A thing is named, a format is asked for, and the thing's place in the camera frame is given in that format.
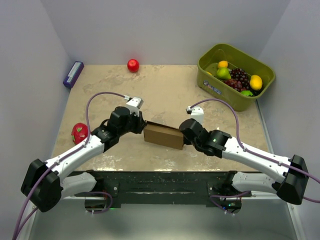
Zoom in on aluminium frame rail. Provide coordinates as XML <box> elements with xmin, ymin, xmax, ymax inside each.
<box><xmin>18</xmin><ymin>101</ymin><xmax>307</xmax><ymax>240</ymax></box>

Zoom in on orange fruit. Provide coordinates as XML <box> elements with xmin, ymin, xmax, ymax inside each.
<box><xmin>217</xmin><ymin>60</ymin><xmax>228</xmax><ymax>69</ymax></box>

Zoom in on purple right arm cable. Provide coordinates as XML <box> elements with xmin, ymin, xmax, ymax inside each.
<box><xmin>189</xmin><ymin>98</ymin><xmax>320</xmax><ymax>204</ymax></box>

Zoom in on green plastic tub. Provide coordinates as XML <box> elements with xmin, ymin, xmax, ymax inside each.
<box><xmin>196</xmin><ymin>43</ymin><xmax>276</xmax><ymax>112</ymax></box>

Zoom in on purple rectangular box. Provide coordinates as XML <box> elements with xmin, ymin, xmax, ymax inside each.
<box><xmin>63</xmin><ymin>61</ymin><xmax>85</xmax><ymax>89</ymax></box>

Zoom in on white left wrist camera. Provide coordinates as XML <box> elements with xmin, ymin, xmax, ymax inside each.
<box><xmin>124</xmin><ymin>95</ymin><xmax>144</xmax><ymax>117</ymax></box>

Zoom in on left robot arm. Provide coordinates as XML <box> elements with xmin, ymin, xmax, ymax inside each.
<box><xmin>20</xmin><ymin>105</ymin><xmax>147</xmax><ymax>213</ymax></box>

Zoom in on green apple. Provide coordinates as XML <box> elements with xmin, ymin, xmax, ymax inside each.
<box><xmin>240</xmin><ymin>90</ymin><xmax>255</xmax><ymax>97</ymax></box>

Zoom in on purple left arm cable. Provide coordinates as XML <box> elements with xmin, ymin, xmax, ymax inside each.
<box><xmin>11</xmin><ymin>91</ymin><xmax>131</xmax><ymax>240</ymax></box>

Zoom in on dark purple grapes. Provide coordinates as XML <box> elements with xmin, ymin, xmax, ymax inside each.
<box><xmin>223</xmin><ymin>68</ymin><xmax>250</xmax><ymax>92</ymax></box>

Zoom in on green pear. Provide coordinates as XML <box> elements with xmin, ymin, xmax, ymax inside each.
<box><xmin>216</xmin><ymin>67</ymin><xmax>232</xmax><ymax>80</ymax></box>

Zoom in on red dragon fruit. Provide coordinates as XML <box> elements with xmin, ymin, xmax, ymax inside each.
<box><xmin>71</xmin><ymin>122</ymin><xmax>89</xmax><ymax>145</ymax></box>

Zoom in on brown cardboard box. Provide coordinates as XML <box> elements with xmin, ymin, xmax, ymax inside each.
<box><xmin>143</xmin><ymin>121</ymin><xmax>184</xmax><ymax>150</ymax></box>

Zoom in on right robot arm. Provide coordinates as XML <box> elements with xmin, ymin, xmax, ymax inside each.
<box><xmin>179</xmin><ymin>118</ymin><xmax>309</xmax><ymax>205</ymax></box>

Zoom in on yellow lemon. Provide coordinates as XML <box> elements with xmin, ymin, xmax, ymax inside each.
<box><xmin>249</xmin><ymin>75</ymin><xmax>263</xmax><ymax>91</ymax></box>

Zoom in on red apple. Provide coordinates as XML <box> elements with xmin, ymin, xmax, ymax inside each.
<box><xmin>127</xmin><ymin>58</ymin><xmax>140</xmax><ymax>73</ymax></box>

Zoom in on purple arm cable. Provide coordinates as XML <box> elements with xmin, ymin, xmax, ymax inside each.
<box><xmin>189</xmin><ymin>98</ymin><xmax>320</xmax><ymax>204</ymax></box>
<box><xmin>11</xmin><ymin>91</ymin><xmax>131</xmax><ymax>240</ymax></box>

